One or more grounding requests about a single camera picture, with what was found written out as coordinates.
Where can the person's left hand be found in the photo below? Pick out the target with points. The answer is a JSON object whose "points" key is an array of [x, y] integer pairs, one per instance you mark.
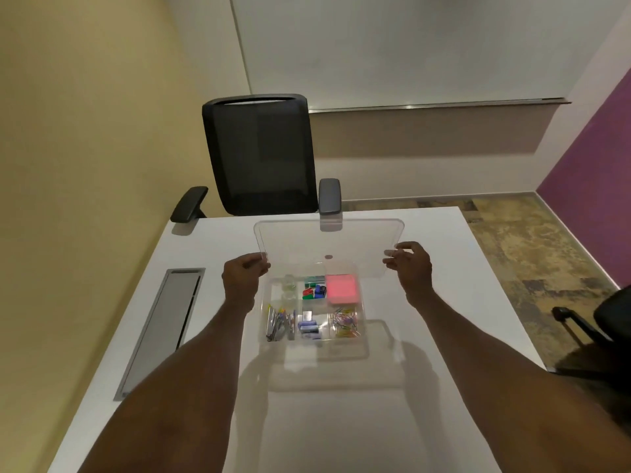
{"points": [[240, 283]]}

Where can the person's right hand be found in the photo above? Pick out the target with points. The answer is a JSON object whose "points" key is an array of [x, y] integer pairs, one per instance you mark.
{"points": [[415, 275]]}

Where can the person's right thumb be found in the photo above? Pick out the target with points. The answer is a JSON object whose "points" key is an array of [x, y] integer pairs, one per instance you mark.
{"points": [[392, 262]]}

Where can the person's left thumb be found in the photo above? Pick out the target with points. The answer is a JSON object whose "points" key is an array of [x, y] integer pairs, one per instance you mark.
{"points": [[262, 267]]}

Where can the clear plastic lid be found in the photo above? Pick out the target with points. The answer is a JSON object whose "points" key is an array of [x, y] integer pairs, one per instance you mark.
{"points": [[329, 241]]}

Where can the person's right forearm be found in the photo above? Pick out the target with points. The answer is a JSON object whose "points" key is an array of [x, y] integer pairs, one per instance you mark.
{"points": [[493, 384]]}

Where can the person's left forearm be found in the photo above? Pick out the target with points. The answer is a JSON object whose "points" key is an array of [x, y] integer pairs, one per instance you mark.
{"points": [[192, 389]]}

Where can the small clear pin container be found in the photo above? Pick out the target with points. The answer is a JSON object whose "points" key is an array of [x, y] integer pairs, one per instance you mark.
{"points": [[289, 286]]}

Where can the pile of colourful binder clips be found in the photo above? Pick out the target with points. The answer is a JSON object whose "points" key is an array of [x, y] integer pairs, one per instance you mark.
{"points": [[314, 289]]}

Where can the pink sticky note pad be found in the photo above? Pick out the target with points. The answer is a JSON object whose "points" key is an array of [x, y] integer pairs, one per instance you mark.
{"points": [[343, 289]]}

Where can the silver stapler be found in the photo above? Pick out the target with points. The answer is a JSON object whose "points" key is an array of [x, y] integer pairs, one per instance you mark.
{"points": [[277, 324]]}

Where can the small blue staple boxes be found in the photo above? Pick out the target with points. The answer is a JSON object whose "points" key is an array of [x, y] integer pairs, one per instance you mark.
{"points": [[308, 327]]}

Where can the pile of colourful paper clips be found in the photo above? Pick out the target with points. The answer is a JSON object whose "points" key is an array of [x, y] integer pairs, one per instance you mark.
{"points": [[343, 322]]}

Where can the clear plastic organizer box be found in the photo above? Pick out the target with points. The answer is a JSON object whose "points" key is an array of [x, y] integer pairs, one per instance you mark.
{"points": [[315, 347]]}

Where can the black mesh office chair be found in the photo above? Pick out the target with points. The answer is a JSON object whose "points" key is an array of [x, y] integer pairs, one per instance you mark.
{"points": [[261, 157]]}

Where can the metal board tray rail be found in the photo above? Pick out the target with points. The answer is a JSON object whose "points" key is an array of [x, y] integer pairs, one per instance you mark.
{"points": [[438, 105]]}

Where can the white wall board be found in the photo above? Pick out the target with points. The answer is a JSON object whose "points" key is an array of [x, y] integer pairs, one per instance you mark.
{"points": [[419, 44]]}

